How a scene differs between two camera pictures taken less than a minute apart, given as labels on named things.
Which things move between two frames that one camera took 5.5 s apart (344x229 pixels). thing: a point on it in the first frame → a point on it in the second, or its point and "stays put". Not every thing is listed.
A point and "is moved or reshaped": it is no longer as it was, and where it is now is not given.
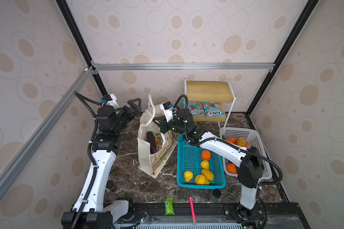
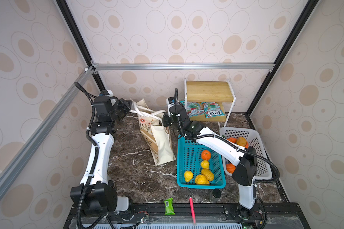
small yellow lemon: (205, 164) stays put
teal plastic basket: (189, 158) stays put
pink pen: (192, 210) stays put
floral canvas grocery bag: (153, 145) is moved or reshaped
